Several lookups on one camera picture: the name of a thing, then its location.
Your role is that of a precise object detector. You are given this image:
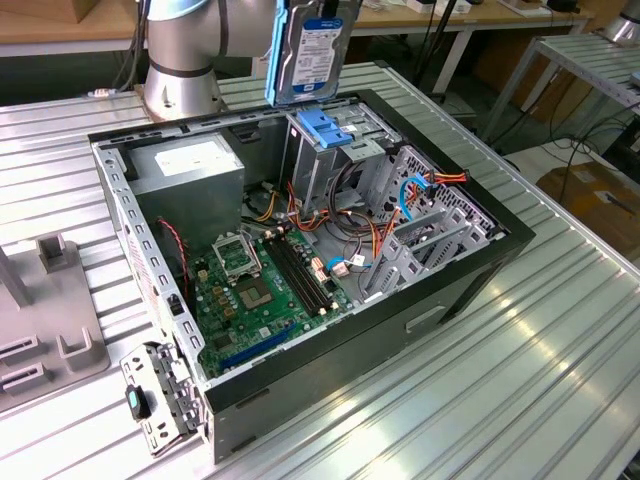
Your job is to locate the red black fan wire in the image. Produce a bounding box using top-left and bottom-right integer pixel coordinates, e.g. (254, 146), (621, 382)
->
(157, 215), (190, 299)

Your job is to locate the black case fan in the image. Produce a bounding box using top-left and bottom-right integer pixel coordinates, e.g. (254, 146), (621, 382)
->
(153, 214), (195, 304)

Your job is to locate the metal slat side table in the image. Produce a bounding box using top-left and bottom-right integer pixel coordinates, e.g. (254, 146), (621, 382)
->
(480, 32), (640, 146)

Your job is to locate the hinged metal case bracket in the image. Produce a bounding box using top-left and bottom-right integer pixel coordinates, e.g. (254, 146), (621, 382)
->
(119, 339), (209, 459)

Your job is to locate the blue expansion slot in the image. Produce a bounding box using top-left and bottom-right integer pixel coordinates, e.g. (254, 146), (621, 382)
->
(218, 322), (298, 372)

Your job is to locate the CPU socket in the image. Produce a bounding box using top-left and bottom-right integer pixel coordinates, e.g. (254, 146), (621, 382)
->
(235, 277), (277, 312)

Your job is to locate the wooden desk with white frame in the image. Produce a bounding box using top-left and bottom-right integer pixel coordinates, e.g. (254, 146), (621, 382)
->
(0, 0), (596, 96)

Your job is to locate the small white box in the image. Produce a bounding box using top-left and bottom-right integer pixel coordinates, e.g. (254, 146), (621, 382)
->
(407, 0), (474, 15)

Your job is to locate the black latch with teal button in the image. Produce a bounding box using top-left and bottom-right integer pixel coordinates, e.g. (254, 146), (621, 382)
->
(124, 383), (154, 424)

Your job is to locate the black RAM slot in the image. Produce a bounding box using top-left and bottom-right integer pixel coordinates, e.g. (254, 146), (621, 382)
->
(276, 234), (331, 311)
(269, 236), (325, 315)
(263, 238), (318, 317)
(282, 232), (337, 308)

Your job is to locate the large brown cardboard box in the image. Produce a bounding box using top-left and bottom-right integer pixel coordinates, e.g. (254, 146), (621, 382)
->
(537, 159), (640, 257)

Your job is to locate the blue plastic drive latch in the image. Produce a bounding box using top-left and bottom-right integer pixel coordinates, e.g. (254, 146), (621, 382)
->
(295, 108), (356, 151)

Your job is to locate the metal socket cover frame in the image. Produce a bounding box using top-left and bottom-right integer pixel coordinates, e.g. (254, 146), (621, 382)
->
(211, 231), (263, 285)

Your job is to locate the grey parts rack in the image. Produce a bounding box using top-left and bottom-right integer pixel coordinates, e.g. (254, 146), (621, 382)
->
(0, 233), (112, 414)

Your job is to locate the blue motherboard data wire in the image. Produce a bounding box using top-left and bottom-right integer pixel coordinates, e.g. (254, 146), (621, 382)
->
(327, 255), (374, 275)

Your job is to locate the silver drive cage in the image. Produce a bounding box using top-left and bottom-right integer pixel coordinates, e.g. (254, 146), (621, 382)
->
(278, 95), (405, 214)

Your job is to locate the silver power supply box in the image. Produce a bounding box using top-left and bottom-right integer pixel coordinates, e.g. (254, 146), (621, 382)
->
(127, 132), (247, 242)

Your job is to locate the black open PC case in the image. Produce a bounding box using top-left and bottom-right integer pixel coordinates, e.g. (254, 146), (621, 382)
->
(87, 88), (537, 465)

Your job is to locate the hard disk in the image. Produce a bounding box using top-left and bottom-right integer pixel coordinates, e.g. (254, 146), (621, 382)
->
(263, 0), (362, 109)

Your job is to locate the silver disk bay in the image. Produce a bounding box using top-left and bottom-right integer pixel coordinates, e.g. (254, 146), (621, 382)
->
(360, 144), (507, 306)

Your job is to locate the small brown cardboard box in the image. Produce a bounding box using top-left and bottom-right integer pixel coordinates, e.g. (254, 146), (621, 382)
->
(74, 0), (141, 24)

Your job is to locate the green motherboard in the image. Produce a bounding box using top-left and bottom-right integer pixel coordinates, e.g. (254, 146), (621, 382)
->
(188, 224), (357, 381)

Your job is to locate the multicoloured power wire bundle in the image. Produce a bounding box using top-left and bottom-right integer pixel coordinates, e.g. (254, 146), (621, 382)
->
(240, 159), (401, 281)

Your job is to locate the power wire with black connector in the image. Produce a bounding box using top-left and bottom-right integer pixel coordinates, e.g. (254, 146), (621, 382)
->
(426, 168), (470, 187)

